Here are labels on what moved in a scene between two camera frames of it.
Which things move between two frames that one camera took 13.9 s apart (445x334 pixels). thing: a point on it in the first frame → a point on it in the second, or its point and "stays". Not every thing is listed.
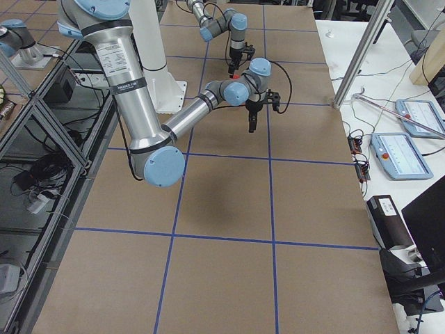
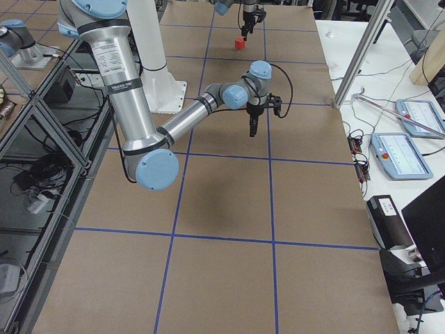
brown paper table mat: x=267 y=231 stays
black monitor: x=425 y=218 stays
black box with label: x=388 y=222 stays
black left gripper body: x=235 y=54 → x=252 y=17
